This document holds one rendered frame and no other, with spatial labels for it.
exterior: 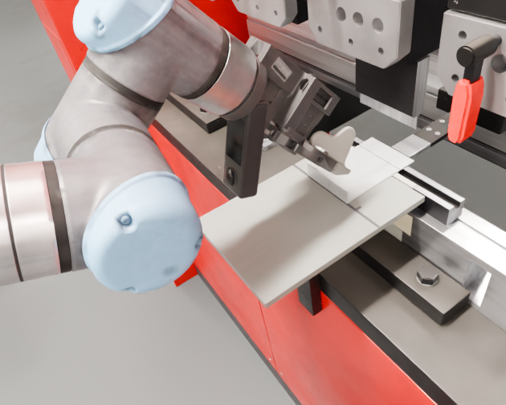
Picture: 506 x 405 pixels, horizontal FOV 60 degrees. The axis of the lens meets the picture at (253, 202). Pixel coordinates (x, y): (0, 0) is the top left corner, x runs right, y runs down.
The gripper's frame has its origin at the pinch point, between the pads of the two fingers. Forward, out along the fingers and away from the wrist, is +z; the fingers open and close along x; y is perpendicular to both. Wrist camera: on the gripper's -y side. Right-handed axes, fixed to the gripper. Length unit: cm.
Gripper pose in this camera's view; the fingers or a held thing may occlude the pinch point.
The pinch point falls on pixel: (324, 162)
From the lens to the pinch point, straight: 59.9
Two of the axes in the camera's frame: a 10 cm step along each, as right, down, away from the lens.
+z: 6.5, 2.5, 7.2
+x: -5.5, -5.0, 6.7
